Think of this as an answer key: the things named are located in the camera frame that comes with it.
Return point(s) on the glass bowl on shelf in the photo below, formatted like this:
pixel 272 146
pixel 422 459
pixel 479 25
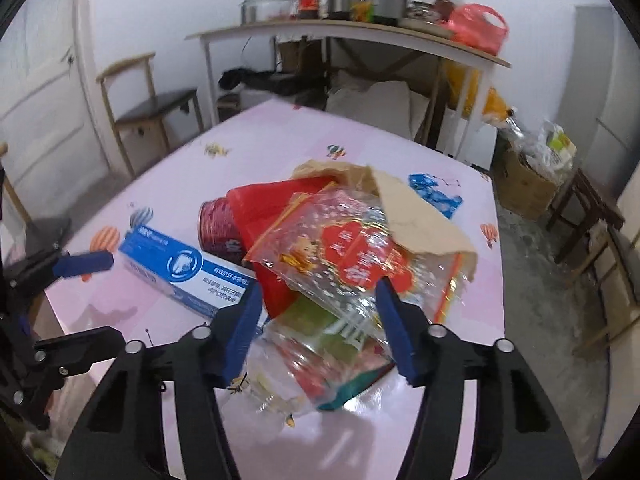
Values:
pixel 258 11

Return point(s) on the red drink can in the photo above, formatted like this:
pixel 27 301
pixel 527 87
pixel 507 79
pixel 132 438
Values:
pixel 217 232

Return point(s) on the grey refrigerator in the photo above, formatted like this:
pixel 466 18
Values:
pixel 586 94

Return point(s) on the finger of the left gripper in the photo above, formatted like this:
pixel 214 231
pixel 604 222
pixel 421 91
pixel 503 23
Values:
pixel 87 263

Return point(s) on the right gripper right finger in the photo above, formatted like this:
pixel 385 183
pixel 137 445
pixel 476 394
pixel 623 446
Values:
pixel 404 325

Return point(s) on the blue toothpaste box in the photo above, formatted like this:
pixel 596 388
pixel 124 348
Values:
pixel 200 282

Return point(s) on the green label plastic bottle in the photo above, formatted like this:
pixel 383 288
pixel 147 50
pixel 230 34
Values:
pixel 310 359

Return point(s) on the wooden chair dark seat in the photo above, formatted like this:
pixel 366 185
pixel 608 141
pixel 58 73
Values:
pixel 149 113

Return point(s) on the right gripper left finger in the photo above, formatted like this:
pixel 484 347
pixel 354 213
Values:
pixel 233 330

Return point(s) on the red plastic bag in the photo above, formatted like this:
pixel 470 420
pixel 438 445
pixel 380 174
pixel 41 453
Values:
pixel 478 27

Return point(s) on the yellow bag under shelf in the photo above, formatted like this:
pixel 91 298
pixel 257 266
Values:
pixel 495 109

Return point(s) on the cardboard box with trash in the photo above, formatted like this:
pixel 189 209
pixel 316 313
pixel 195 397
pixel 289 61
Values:
pixel 531 167

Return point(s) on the wooden chair by mattress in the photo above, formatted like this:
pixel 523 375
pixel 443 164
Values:
pixel 614 259

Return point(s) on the dark wooden stool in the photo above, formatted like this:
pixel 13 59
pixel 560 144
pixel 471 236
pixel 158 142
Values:
pixel 597 205

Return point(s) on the beige paper napkin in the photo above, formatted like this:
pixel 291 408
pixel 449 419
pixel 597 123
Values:
pixel 415 225

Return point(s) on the clear red snack bag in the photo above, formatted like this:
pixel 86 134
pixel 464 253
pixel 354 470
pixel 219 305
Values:
pixel 335 245

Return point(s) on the red sauce jar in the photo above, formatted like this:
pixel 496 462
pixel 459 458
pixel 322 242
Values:
pixel 308 9

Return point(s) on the white door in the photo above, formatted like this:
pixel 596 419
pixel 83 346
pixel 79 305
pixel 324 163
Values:
pixel 54 154

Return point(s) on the black cloth under shelf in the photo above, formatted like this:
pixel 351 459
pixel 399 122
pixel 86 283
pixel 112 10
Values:
pixel 278 83

